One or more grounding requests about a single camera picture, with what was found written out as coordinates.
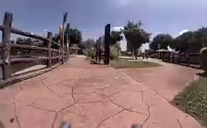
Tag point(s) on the tree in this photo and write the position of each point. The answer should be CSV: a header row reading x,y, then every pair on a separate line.
x,y
73,35
134,35
116,36

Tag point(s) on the bush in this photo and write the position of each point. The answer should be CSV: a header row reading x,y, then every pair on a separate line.
x,y
115,52

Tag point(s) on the row of trees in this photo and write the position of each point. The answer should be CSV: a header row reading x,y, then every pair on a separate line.
x,y
191,40

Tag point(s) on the red cracked paved path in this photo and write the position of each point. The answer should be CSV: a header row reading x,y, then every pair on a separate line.
x,y
91,96

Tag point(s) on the flag on pole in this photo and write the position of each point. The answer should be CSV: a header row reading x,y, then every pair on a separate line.
x,y
64,19

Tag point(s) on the wooden post fence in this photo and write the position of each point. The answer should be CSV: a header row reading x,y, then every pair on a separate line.
x,y
99,50
6,50

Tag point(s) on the dark post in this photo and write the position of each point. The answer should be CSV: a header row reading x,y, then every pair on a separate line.
x,y
107,43

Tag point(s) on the robot's own part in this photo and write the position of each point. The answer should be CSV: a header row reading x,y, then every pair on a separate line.
x,y
136,126
65,125

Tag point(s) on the dark fence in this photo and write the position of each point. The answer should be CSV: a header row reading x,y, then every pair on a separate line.
x,y
181,58

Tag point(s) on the grass patch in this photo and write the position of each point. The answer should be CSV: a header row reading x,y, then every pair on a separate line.
x,y
199,98
134,63

